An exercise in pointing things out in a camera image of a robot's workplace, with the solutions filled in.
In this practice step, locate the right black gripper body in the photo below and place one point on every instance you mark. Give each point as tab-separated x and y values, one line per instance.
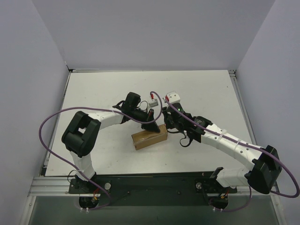
168	117

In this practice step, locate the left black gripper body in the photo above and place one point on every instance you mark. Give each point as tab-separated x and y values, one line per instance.
148	120

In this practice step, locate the brown cardboard express box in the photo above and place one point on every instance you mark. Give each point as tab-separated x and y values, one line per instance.
145	138

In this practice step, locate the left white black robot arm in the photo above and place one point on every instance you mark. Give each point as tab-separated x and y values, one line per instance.
81	133

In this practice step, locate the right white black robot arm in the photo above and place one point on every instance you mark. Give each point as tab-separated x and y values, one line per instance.
259	171

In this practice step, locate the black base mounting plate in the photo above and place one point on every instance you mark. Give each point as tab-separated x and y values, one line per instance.
153	198

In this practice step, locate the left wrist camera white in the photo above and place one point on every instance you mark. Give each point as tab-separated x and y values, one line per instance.
153	103

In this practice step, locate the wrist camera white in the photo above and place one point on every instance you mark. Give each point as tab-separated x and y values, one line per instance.
153	103
172	97

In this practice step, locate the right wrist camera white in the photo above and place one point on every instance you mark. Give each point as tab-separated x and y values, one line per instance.
172	97

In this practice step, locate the aluminium front rail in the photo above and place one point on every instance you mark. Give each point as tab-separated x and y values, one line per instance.
61	186

